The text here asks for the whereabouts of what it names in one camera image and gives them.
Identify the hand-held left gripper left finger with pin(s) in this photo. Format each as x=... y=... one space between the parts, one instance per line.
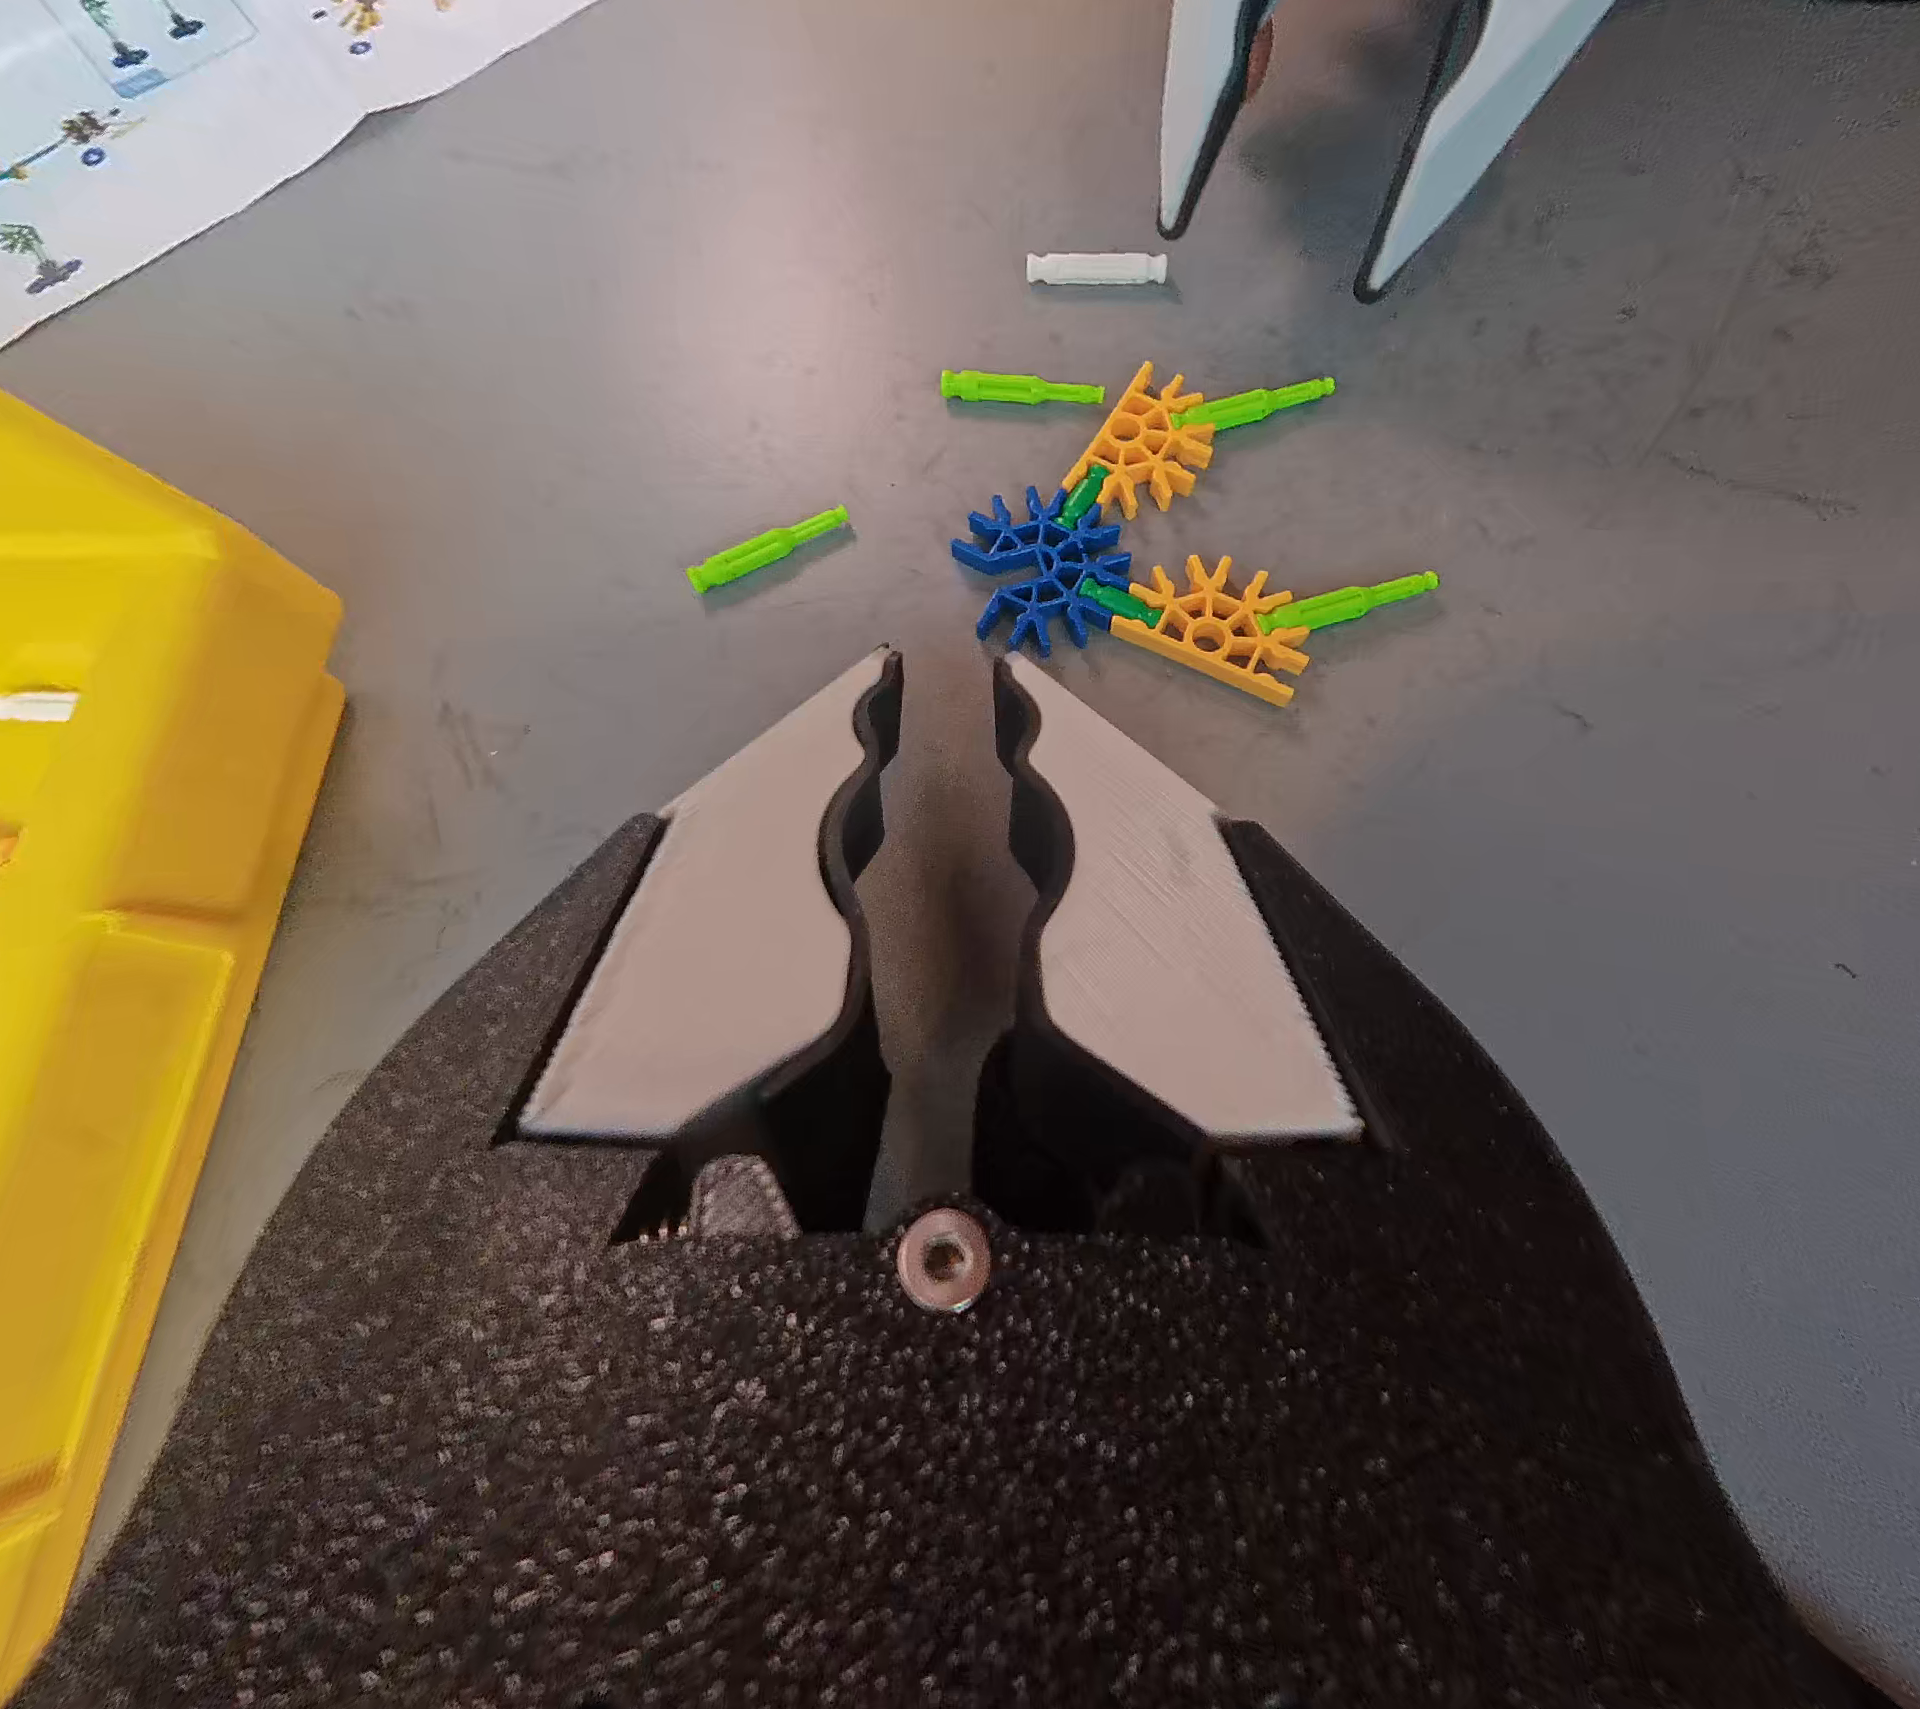
x=704 y=990

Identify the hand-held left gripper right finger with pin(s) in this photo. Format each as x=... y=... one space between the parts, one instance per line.
x=1184 y=990

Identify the orange fan connector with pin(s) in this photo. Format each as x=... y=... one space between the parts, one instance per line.
x=1107 y=426
x=1201 y=664

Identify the dark green short rod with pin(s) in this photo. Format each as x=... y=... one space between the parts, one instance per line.
x=1119 y=604
x=1083 y=494

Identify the light green rod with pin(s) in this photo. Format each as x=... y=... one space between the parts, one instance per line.
x=1260 y=401
x=1004 y=387
x=1350 y=604
x=759 y=555

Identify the grey desk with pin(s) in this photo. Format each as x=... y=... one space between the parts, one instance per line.
x=600 y=314

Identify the white rod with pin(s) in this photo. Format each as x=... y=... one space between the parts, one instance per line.
x=1095 y=272

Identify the yellow plastic bin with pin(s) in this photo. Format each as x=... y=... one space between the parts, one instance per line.
x=151 y=839

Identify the printed instruction sheet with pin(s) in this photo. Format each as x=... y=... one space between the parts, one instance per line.
x=301 y=58

